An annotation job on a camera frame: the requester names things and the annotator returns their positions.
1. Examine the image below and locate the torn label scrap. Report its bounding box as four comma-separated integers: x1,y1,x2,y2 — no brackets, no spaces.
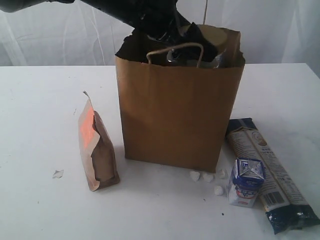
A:
52,169,64,179

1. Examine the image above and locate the white curtain backdrop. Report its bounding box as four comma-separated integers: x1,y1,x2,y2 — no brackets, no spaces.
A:
0,0,320,68

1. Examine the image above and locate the brown paper bag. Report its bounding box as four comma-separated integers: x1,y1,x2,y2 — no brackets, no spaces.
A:
115,27,245,172

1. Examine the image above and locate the brown coffee pouch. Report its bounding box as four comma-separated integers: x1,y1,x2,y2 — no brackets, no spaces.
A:
78,91,120,192

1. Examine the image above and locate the nut jar gold lid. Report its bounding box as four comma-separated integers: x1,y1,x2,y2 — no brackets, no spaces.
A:
166,24,228,69

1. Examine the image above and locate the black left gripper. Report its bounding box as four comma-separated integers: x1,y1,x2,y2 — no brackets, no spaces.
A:
136,9,218,62

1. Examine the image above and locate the milk carton blue white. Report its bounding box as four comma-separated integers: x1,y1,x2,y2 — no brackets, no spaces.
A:
227,157,266,208

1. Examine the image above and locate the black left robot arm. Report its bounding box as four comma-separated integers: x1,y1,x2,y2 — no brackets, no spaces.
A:
85,0,218,62

